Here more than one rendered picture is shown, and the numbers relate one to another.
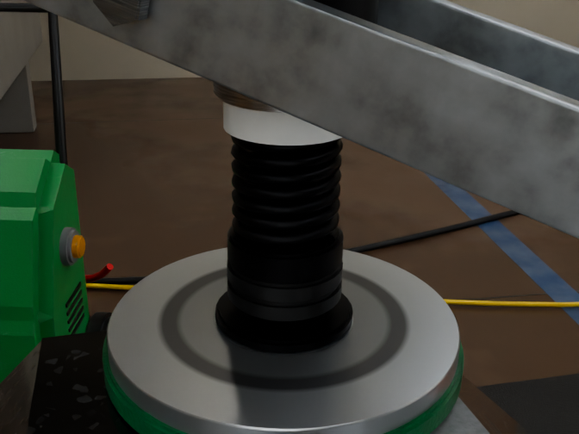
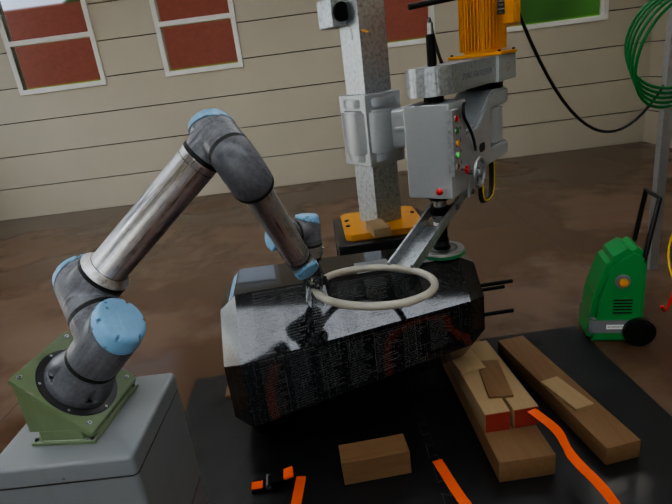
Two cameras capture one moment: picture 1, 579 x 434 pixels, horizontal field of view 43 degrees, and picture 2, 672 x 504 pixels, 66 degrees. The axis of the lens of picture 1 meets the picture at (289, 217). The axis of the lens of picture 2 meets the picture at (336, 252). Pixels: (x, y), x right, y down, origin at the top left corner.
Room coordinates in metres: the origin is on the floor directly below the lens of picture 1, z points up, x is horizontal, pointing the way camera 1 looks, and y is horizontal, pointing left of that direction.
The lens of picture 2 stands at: (0.38, -2.42, 1.73)
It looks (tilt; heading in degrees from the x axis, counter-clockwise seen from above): 20 degrees down; 102
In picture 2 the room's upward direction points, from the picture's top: 7 degrees counter-clockwise
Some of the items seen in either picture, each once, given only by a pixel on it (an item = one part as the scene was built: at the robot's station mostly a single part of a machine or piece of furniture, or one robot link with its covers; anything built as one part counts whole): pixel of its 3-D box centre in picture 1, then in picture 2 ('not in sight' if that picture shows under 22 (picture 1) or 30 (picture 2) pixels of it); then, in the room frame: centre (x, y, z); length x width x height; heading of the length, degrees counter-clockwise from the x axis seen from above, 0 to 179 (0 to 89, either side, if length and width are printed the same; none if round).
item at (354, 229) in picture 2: not in sight; (381, 221); (0.02, 0.72, 0.76); 0.49 x 0.49 x 0.05; 13
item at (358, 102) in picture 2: not in sight; (372, 127); (0.02, 0.72, 1.36); 0.35 x 0.35 x 0.41
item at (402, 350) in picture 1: (283, 324); (442, 248); (0.39, 0.00, 0.83); 0.21 x 0.21 x 0.01
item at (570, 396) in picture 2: not in sight; (566, 393); (0.94, -0.18, 0.11); 0.25 x 0.10 x 0.01; 117
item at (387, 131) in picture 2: not in sight; (404, 126); (0.22, 0.69, 1.35); 0.74 x 0.34 x 0.25; 170
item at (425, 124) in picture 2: not in sight; (443, 148); (0.42, 0.08, 1.30); 0.36 x 0.22 x 0.45; 66
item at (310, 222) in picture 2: not in sight; (307, 229); (-0.10, -0.63, 1.17); 0.10 x 0.09 x 0.12; 48
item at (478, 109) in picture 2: not in sight; (470, 140); (0.56, 0.35, 1.29); 0.74 x 0.23 x 0.49; 66
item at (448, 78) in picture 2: not in sight; (462, 77); (0.54, 0.32, 1.60); 0.96 x 0.25 x 0.17; 66
